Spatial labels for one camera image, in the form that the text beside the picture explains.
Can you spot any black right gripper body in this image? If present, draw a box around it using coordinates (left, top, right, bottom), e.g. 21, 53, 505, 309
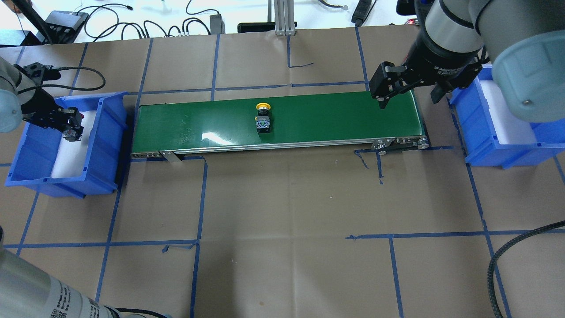
369, 26, 482, 99

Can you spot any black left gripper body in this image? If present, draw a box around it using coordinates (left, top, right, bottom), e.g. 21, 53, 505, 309
20, 63, 71, 131

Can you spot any red mushroom push button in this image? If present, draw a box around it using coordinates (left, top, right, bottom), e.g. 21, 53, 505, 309
62, 107, 83, 142

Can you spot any yellow mushroom push button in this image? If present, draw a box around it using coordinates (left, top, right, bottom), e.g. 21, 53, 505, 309
255, 102, 271, 134

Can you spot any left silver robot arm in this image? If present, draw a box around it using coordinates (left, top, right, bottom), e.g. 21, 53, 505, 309
0, 60, 119, 318

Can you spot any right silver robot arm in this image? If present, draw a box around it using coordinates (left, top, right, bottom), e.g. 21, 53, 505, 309
369, 0, 565, 123

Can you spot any white foam pad left bin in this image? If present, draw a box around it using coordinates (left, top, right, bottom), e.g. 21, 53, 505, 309
51, 110, 96, 178

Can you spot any white foam pad bin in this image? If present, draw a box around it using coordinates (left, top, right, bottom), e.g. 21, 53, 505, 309
51, 110, 96, 178
479, 80, 537, 145

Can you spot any blue left storage bin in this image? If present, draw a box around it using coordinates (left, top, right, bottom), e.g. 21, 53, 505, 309
5, 92, 127, 198

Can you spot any blue storage bin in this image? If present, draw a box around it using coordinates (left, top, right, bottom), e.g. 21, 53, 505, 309
448, 64, 565, 169
5, 92, 127, 198

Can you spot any blue right storage bin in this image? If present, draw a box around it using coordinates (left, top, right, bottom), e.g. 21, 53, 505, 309
448, 64, 565, 169

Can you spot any white foam pad right bin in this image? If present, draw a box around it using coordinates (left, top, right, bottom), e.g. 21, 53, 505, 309
479, 80, 537, 145

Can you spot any green conveyor belt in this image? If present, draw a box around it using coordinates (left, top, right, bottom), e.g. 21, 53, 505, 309
131, 92, 430, 159

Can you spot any black power adapter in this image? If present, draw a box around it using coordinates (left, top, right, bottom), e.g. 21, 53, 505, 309
209, 14, 226, 34

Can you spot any aluminium frame post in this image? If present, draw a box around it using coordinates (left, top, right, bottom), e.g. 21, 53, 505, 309
273, 0, 296, 36

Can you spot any black braided cable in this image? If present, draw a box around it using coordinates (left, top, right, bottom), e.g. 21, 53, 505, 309
486, 220, 565, 318

